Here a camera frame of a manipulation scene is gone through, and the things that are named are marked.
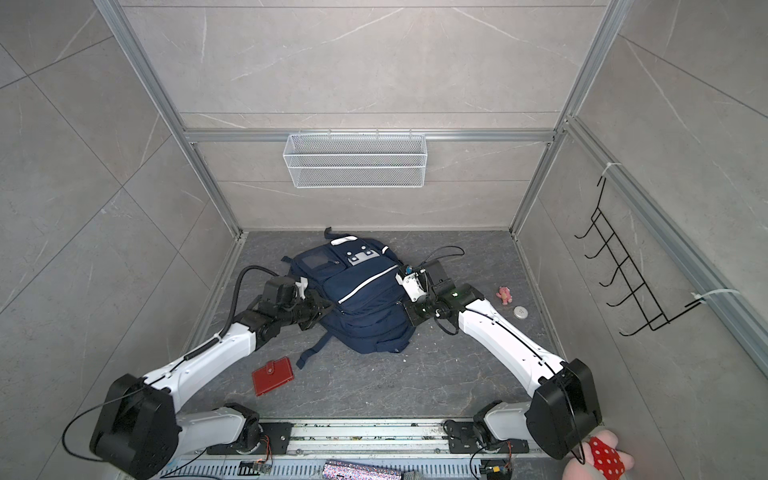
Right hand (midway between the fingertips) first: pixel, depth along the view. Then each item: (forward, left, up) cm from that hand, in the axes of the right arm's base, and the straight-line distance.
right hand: (408, 305), depth 82 cm
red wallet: (-14, +39, -13) cm, 44 cm away
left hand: (+3, +21, +1) cm, 21 cm away
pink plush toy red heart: (-36, -42, -9) cm, 56 cm away
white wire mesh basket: (+48, +16, +16) cm, 53 cm away
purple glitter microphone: (-36, +16, -10) cm, 41 cm away
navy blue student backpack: (+10, +15, +1) cm, 18 cm away
